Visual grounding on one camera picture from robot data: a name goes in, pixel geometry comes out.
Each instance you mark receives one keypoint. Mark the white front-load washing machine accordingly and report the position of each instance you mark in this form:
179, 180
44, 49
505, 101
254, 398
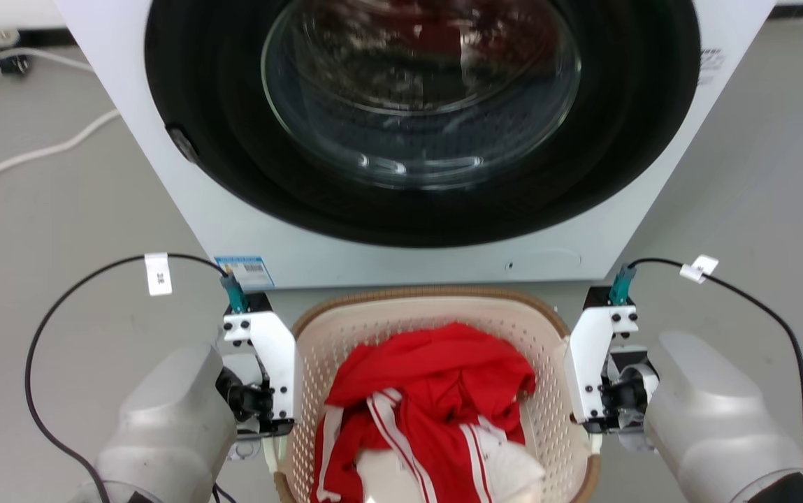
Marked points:
233, 230

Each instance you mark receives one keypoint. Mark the black plug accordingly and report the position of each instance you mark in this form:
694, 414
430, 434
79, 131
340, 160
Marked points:
13, 65

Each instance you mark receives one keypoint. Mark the red garment with white stripes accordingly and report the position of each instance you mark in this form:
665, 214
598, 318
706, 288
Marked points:
436, 377

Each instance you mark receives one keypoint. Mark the blue energy label sticker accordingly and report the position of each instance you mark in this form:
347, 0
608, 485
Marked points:
247, 271

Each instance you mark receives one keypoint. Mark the beige perforated laundry basket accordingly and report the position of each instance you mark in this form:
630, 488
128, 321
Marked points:
345, 328

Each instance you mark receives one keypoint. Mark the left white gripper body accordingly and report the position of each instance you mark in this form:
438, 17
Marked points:
277, 363

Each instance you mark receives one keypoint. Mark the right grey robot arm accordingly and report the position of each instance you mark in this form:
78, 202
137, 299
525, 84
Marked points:
709, 412

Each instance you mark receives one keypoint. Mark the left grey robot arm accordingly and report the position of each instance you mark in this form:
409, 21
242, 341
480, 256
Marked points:
170, 419

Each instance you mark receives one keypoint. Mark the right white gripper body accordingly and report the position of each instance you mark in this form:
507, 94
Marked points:
586, 363

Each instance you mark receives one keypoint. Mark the black round washer door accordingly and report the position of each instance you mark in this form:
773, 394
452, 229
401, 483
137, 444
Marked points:
618, 140

